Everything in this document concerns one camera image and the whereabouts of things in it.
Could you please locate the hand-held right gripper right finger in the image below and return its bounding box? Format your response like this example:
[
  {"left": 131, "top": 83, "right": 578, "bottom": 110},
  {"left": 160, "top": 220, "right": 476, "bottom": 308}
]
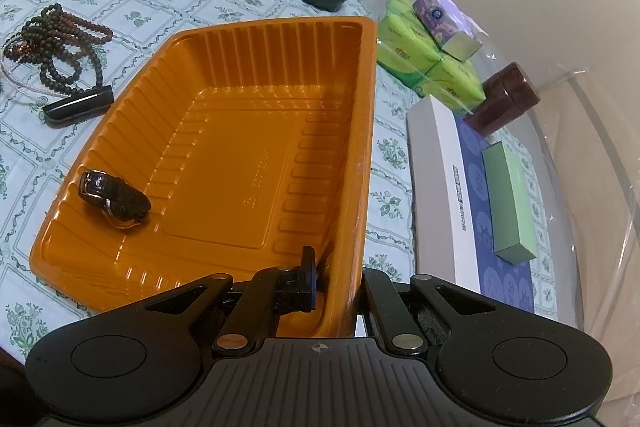
[{"left": 360, "top": 269, "right": 497, "bottom": 356}]

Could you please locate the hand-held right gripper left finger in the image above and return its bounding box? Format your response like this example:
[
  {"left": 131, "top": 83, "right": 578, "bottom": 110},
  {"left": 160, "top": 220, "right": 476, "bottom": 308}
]
[{"left": 134, "top": 246, "right": 321, "bottom": 355}]

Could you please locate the orange plastic tray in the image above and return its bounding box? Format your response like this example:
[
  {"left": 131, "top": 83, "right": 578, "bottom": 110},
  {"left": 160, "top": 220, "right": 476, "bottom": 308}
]
[{"left": 29, "top": 17, "right": 377, "bottom": 339}]

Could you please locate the black leather buckle bracelet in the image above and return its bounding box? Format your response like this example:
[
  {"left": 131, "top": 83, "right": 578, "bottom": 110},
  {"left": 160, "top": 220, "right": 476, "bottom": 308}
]
[{"left": 78, "top": 168, "right": 152, "bottom": 233}]

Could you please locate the black rectangular bar case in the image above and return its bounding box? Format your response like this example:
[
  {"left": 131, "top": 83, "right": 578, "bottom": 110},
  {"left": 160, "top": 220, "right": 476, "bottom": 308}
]
[{"left": 43, "top": 85, "right": 114, "bottom": 126}]

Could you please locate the brown bead bracelet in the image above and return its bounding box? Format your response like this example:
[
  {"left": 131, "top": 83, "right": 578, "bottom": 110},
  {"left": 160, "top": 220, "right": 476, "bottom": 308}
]
[{"left": 42, "top": 4, "right": 114, "bottom": 46}]

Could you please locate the white pearl necklace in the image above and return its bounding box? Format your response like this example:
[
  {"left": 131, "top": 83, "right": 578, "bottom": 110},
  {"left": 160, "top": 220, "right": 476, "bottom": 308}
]
[{"left": 0, "top": 52, "right": 58, "bottom": 99}]

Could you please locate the dark bead necklace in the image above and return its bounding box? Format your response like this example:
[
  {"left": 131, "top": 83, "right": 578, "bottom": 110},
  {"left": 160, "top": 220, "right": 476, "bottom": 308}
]
[{"left": 2, "top": 4, "right": 109, "bottom": 96}]

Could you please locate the white and blue flat box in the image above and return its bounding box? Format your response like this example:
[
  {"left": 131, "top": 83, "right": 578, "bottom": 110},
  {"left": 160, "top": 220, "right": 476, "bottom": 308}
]
[{"left": 405, "top": 96, "right": 551, "bottom": 316}]

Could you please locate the small green box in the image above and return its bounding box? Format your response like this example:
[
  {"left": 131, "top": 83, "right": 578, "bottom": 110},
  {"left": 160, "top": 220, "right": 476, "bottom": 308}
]
[{"left": 480, "top": 142, "right": 539, "bottom": 264}]

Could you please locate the brown round jar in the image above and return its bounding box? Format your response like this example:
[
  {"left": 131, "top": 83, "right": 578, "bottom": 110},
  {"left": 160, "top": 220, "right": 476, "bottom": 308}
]
[{"left": 464, "top": 62, "right": 541, "bottom": 138}]

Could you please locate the green tissue multipack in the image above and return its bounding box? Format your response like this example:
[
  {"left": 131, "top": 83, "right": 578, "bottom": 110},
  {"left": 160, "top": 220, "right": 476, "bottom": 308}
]
[{"left": 376, "top": 0, "right": 486, "bottom": 113}]

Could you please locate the purple tissue pack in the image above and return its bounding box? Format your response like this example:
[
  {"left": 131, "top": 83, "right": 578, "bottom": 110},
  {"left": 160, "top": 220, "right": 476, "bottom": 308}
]
[{"left": 412, "top": 0, "right": 484, "bottom": 60}]

